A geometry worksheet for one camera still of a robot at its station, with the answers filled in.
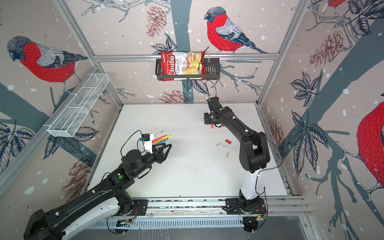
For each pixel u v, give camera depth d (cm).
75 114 75
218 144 97
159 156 65
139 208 73
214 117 68
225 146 97
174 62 88
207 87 117
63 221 43
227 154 92
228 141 98
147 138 65
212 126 107
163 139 100
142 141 63
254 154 50
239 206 73
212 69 95
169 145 71
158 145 73
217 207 75
